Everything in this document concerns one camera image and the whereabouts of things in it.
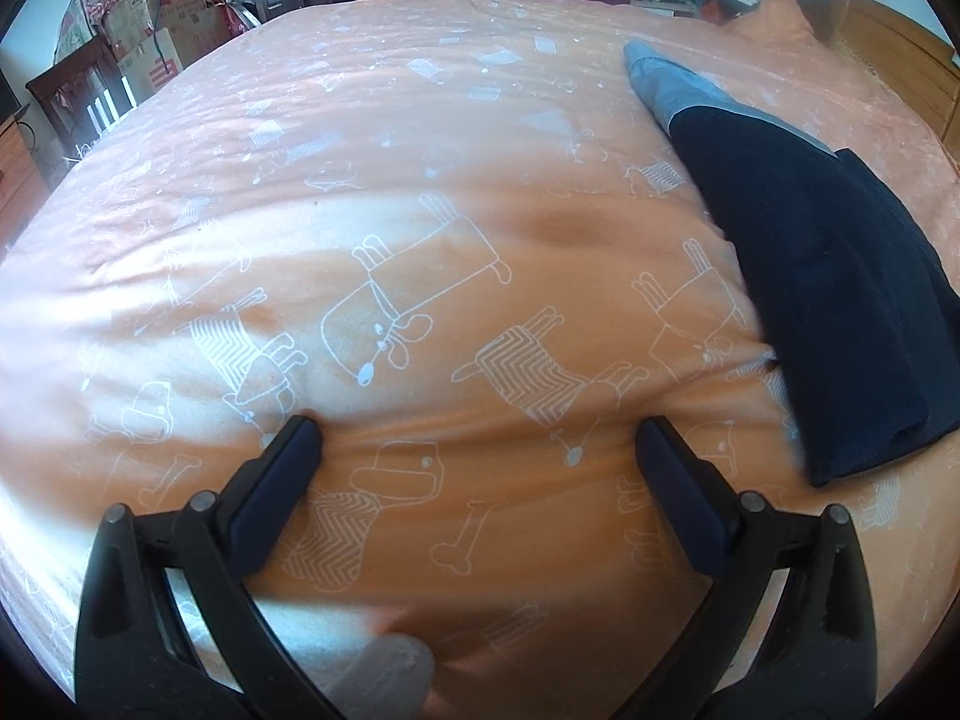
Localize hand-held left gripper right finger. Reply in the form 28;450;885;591
609;415;883;720

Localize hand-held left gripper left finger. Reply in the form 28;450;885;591
75;414;355;720

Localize navy garment with grey-blue part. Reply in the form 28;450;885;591
624;40;960;488

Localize grey fuzzy cloth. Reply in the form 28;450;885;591
321;634;437;720

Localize orange printed bed cover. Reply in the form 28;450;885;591
0;0;960;720

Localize wooden cabinet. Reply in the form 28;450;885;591
0;111;50;250

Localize dark wooden chair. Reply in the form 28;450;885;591
26;36;142;160

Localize cardboard boxes pile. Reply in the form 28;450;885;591
101;0;185;95

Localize orange pillow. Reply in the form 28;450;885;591
721;0;827;47

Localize cardboard box with red print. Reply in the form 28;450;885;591
141;0;230;55

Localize wooden headboard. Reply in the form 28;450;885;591
831;0;960;160

